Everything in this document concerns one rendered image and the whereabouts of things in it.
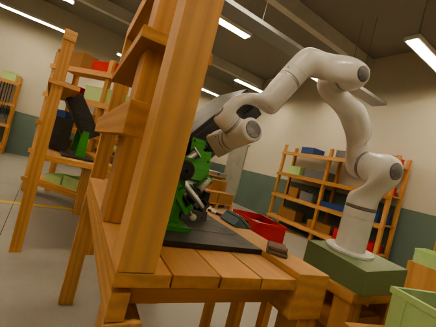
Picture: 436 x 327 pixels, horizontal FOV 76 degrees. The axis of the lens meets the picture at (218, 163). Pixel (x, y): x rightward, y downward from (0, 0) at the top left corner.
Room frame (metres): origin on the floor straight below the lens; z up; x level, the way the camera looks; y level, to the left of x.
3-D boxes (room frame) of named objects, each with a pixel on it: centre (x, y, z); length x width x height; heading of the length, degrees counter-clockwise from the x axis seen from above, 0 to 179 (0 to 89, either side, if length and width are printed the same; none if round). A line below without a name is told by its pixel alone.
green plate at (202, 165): (1.40, 0.11, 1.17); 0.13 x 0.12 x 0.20; 27
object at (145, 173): (1.30, 0.46, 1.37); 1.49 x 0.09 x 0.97; 27
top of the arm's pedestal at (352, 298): (1.18, -0.63, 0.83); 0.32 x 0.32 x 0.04; 29
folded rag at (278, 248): (1.06, -0.30, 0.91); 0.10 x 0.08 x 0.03; 168
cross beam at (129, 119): (1.27, 0.52, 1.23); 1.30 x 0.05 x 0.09; 27
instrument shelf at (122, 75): (1.32, 0.43, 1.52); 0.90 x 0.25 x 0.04; 27
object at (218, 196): (7.97, 0.00, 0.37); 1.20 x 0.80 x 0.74; 130
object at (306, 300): (1.57, -0.05, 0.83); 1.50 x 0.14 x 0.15; 27
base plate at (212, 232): (1.44, 0.20, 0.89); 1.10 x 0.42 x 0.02; 27
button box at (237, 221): (1.41, -0.16, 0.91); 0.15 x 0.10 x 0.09; 27
